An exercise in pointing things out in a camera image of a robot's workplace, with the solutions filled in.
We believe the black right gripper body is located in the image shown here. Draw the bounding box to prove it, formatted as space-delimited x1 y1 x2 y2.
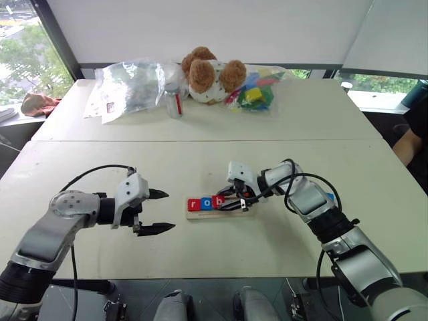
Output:
233 179 251 202

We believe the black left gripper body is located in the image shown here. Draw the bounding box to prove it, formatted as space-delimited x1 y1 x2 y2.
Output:
118 199 144 234

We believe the wooden letter tray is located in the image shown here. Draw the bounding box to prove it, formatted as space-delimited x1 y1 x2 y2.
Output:
185 195 253 222

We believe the grey rounded robot leg shape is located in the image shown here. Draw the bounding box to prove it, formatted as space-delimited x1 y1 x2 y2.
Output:
232 286 280 321
156 289 195 321

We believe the bag of colourful blocks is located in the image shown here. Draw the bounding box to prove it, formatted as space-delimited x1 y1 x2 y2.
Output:
223 65 289 118

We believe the small clear bottle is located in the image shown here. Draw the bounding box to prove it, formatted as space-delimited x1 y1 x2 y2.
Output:
165 83 185 119

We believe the black equipment box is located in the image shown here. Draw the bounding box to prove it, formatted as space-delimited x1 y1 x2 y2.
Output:
282 277 339 321
37 280 128 321

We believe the white printed packaging sheet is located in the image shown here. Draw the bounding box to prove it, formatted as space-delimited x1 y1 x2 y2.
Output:
82 79 134 126

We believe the clear crumpled plastic bag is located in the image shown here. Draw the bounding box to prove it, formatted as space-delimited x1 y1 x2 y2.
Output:
94 58 188 118

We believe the brown and white teddy bear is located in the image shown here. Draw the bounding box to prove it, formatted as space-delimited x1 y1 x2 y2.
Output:
181 45 248 106

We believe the red-brown cloth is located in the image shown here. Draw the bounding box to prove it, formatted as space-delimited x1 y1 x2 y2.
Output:
20 92 63 118

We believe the stack of white papers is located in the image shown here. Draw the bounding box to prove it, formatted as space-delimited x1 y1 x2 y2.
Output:
0 106 19 125

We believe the person in black shirt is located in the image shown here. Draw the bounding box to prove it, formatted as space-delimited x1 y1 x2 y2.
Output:
401 96 428 197

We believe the teal drink bottle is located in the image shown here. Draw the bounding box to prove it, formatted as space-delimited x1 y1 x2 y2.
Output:
402 78 428 108

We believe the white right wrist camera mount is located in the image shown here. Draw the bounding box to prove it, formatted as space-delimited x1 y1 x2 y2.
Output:
227 160 260 202

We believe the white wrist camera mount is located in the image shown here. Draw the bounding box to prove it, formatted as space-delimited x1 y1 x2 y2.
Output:
227 160 260 202
111 173 150 230

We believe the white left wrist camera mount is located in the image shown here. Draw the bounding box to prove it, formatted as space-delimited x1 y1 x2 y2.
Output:
111 173 150 230

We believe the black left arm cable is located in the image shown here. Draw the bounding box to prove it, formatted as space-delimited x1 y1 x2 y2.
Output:
59 164 138 193
70 244 80 321

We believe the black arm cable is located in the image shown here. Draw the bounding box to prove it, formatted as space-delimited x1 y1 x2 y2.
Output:
240 158 343 219
316 247 339 321
59 164 138 193
70 244 80 321

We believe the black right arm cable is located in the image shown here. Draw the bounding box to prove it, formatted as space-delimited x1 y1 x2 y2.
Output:
240 158 343 219
316 247 339 321

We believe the black window frame post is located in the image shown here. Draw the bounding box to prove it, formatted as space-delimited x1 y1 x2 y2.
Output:
29 0 82 81

